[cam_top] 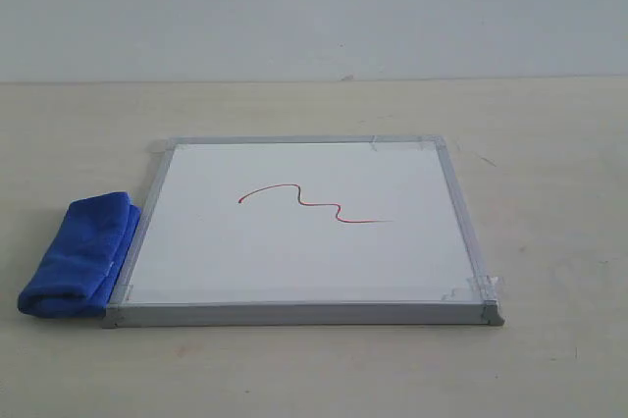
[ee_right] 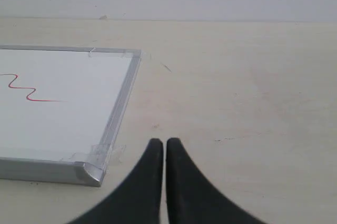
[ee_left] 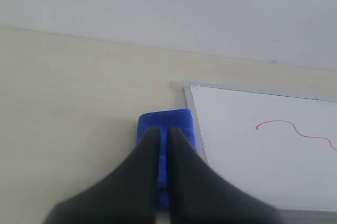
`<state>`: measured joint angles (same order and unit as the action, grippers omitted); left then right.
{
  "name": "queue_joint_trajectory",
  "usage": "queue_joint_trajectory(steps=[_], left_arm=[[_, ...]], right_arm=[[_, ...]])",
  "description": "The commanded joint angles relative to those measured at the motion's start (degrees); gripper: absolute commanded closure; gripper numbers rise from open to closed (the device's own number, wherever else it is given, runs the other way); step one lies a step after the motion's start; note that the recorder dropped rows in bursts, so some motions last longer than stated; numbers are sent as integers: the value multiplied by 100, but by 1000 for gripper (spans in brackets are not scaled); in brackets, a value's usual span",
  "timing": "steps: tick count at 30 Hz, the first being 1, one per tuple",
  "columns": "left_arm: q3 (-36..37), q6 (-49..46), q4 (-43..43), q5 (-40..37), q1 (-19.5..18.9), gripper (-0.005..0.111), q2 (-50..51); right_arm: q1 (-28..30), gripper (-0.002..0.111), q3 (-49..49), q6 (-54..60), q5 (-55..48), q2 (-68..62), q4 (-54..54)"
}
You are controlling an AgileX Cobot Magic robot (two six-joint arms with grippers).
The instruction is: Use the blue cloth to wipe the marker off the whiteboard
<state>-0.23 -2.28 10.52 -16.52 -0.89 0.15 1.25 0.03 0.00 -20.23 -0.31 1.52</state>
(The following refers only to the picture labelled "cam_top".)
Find blue microfiber cloth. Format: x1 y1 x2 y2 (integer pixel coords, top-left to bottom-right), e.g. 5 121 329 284
17 192 140 319

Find white board with metal frame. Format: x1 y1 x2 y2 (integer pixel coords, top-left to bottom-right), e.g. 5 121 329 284
103 135 504 328

